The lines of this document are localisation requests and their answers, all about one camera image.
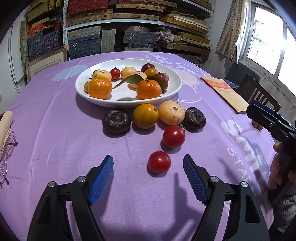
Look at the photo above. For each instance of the brown paper notebook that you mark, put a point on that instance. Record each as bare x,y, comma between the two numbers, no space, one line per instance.
227,93

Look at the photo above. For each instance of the pale peach pepino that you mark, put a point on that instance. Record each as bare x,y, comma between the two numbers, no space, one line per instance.
101,74

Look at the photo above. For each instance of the white oval plate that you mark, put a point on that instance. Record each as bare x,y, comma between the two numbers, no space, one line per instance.
122,95

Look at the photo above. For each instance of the purple tablecloth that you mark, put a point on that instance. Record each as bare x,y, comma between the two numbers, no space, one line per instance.
60,137

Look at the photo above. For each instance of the leafy orange mandarin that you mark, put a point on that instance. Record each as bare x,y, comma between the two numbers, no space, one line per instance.
146,89

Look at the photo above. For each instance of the large orange mandarin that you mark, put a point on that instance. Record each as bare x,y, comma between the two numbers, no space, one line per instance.
100,87

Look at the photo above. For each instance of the blue folded cloth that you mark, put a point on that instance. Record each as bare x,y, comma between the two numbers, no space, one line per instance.
231,84

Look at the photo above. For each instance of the dark purple mangosteen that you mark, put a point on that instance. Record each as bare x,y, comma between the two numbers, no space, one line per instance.
116,121
194,119

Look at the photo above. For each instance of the small pepino melon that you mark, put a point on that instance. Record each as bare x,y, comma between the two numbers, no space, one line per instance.
139,76

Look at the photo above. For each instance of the longan pair on twig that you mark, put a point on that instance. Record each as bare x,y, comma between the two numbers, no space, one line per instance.
257,125

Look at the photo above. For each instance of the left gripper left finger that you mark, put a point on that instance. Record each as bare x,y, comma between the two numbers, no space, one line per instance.
50,220

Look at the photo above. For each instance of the dark wooden chair right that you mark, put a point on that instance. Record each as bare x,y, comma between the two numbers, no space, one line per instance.
251,90

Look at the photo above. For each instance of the cream paper roll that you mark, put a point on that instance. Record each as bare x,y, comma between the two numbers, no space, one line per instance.
5,125

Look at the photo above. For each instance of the dark red plum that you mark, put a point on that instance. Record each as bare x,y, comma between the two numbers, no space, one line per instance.
160,78
147,66

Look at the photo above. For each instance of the framed picture board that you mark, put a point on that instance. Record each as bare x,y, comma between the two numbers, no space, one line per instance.
46,61

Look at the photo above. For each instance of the metal storage shelf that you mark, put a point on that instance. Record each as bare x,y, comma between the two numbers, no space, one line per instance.
180,27

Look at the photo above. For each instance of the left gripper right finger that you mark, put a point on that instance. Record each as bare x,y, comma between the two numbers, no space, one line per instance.
245,220

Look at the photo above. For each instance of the red cherry tomato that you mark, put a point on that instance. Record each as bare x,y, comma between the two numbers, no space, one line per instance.
159,162
174,137
115,74

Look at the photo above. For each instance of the striped pepino melon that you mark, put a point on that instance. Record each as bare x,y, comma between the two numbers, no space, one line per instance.
171,113

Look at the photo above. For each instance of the large yellow pepino melon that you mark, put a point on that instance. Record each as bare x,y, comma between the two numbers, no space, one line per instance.
127,71

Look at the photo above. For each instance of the purple wire eyeglasses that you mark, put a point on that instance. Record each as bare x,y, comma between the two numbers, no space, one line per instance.
6,152

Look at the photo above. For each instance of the person right hand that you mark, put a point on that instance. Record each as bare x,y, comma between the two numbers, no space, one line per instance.
274,177

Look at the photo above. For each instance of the checkered curtain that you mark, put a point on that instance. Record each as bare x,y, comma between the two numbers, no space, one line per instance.
230,44

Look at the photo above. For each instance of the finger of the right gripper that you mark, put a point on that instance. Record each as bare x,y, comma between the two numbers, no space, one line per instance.
271,113
272,125

